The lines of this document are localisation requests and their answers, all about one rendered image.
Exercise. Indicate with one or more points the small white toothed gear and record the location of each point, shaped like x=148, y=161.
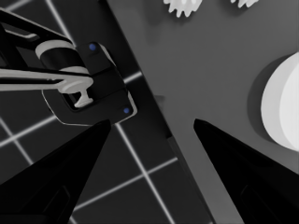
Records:
x=246, y=2

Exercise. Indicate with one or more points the medium white toothed gear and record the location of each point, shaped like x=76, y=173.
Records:
x=182, y=4

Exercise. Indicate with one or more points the dark robot body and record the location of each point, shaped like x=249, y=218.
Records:
x=102, y=81

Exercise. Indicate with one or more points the large thick white disc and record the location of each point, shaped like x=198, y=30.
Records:
x=286, y=102

